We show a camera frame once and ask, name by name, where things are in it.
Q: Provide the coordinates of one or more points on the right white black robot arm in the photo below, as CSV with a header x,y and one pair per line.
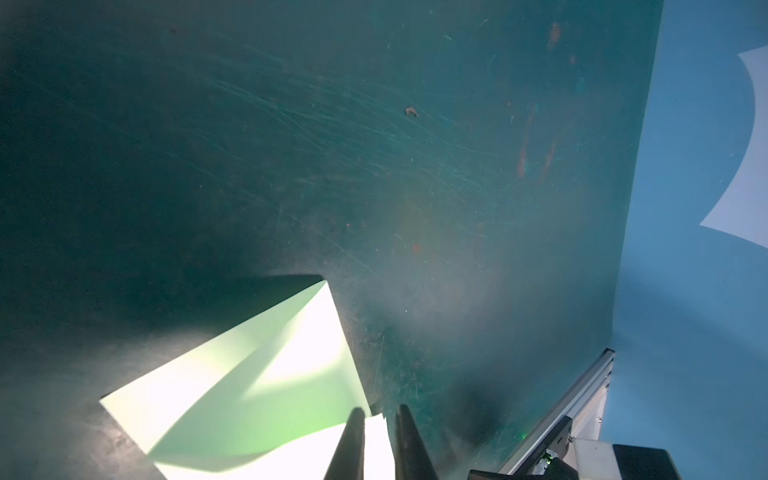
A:
x,y
602,460

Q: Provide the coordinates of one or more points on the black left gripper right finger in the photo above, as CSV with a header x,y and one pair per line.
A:
x,y
412,461

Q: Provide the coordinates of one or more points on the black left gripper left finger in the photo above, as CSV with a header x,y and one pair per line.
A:
x,y
347,462

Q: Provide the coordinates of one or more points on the light green paper sheet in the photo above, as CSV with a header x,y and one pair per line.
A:
x,y
267,399

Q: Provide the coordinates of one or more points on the aluminium front rail platform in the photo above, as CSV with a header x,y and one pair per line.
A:
x,y
577,415

